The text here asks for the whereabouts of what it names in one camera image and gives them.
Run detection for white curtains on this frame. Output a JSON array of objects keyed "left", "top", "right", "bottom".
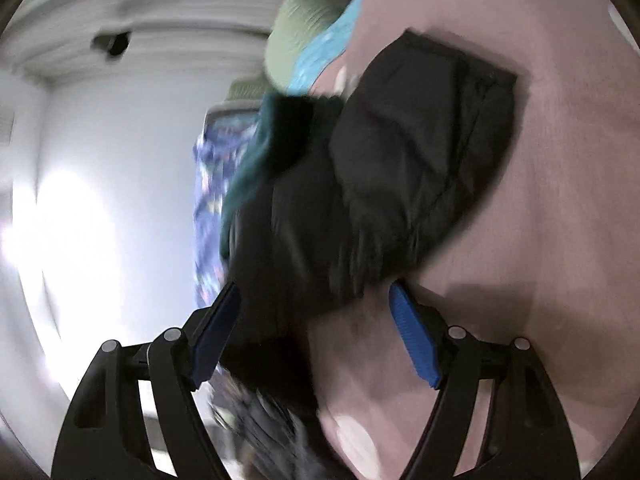
[{"left": 15, "top": 0, "right": 371, "bottom": 86}]

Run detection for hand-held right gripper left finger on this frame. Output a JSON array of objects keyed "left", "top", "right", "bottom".
[{"left": 50, "top": 281, "right": 243, "bottom": 480}]

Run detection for black stand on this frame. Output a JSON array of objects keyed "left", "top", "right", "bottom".
[{"left": 90, "top": 30, "right": 133, "bottom": 61}]

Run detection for turquoise patterned cloth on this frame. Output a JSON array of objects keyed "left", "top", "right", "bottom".
[{"left": 290, "top": 0, "right": 396, "bottom": 98}]

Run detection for dark teal garment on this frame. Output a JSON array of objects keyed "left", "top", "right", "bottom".
[{"left": 220, "top": 92, "right": 346, "bottom": 226}]

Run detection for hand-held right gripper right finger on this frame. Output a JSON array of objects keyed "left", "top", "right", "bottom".
[{"left": 389, "top": 281, "right": 583, "bottom": 480}]

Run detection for blue patterned pillow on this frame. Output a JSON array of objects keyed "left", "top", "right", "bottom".
[{"left": 192, "top": 105, "right": 266, "bottom": 311}]

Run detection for black puffer jacket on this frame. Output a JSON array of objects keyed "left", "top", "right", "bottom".
[{"left": 220, "top": 30, "right": 518, "bottom": 411}]

